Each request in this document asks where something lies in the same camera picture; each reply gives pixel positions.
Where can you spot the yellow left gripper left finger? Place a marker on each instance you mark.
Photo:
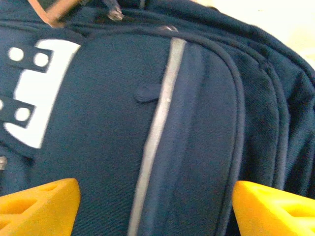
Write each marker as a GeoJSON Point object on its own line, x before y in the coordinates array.
{"type": "Point", "coordinates": [37, 211]}

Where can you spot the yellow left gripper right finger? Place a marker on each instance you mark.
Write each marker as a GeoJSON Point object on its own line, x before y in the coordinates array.
{"type": "Point", "coordinates": [270, 214]}

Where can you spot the navy blue backpack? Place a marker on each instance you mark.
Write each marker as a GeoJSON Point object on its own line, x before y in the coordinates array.
{"type": "Point", "coordinates": [110, 123]}

